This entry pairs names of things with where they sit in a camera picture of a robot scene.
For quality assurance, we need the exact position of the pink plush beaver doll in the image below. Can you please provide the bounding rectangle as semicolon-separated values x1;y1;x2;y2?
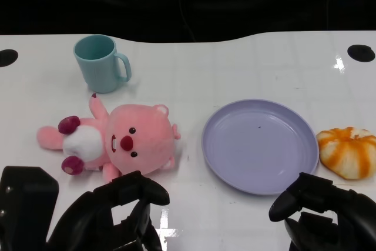
36;93;182;183

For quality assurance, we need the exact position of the orange white striped bun toy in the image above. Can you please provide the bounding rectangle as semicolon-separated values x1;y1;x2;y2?
315;126;376;180

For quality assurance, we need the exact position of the black table cable grommet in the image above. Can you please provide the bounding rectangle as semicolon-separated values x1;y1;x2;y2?
0;49;19;68
347;44;376;63

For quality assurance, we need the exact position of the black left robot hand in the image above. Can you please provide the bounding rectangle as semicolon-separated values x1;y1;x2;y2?
0;165;171;251

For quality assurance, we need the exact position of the teal plastic mug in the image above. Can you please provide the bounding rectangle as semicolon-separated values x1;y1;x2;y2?
73;35;132;94

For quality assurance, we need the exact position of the lilac plastic plate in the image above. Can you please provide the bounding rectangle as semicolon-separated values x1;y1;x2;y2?
201;99;320;196

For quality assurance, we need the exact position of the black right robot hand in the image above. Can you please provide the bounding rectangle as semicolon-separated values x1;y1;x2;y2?
268;172;376;251

